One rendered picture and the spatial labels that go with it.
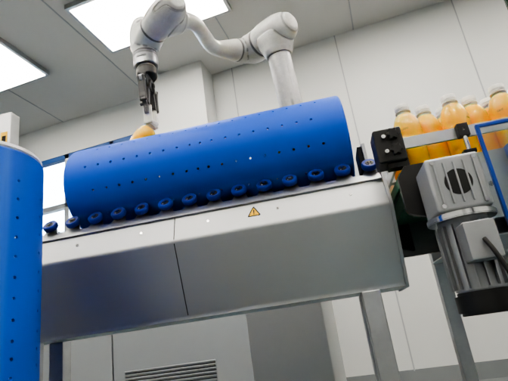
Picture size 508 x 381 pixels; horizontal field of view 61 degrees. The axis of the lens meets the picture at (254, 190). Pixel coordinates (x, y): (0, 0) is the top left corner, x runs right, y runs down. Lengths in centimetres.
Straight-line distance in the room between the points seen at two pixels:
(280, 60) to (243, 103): 284
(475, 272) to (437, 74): 367
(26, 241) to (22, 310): 14
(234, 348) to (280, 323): 118
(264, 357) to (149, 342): 151
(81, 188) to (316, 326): 93
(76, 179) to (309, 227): 72
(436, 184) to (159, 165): 76
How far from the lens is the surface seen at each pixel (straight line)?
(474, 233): 93
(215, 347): 288
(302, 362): 167
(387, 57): 463
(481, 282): 96
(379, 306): 118
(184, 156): 129
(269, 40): 192
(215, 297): 123
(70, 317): 140
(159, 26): 161
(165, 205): 129
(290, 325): 167
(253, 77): 482
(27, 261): 105
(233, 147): 126
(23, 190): 108
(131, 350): 317
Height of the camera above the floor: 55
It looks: 19 degrees up
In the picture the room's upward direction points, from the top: 8 degrees counter-clockwise
